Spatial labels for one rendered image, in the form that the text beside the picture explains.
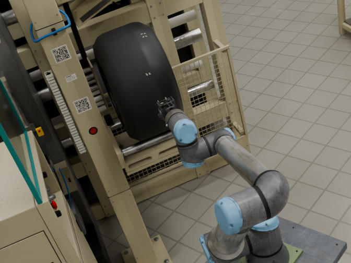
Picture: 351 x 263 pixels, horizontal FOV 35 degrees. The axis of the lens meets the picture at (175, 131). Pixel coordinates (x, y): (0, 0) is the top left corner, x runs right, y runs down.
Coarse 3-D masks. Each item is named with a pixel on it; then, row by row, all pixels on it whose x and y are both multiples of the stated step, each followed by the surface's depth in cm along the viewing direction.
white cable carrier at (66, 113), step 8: (48, 72) 260; (48, 80) 257; (56, 88) 263; (56, 96) 262; (64, 104) 267; (64, 112) 268; (72, 120) 272; (72, 128) 278; (72, 136) 277; (80, 144) 280; (80, 152) 283
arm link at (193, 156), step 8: (176, 144) 224; (192, 144) 220; (200, 144) 224; (184, 152) 222; (192, 152) 222; (200, 152) 223; (208, 152) 224; (184, 160) 224; (192, 160) 223; (200, 160) 225; (192, 168) 225
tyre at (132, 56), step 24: (144, 24) 274; (96, 48) 265; (120, 48) 256; (144, 48) 256; (120, 72) 252; (144, 72) 253; (168, 72) 257; (120, 96) 255; (144, 96) 255; (168, 96) 258; (120, 120) 294; (144, 120) 260
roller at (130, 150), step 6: (168, 132) 285; (150, 138) 284; (156, 138) 284; (162, 138) 285; (168, 138) 286; (138, 144) 283; (144, 144) 283; (150, 144) 284; (126, 150) 282; (132, 150) 282; (138, 150) 283; (126, 156) 283
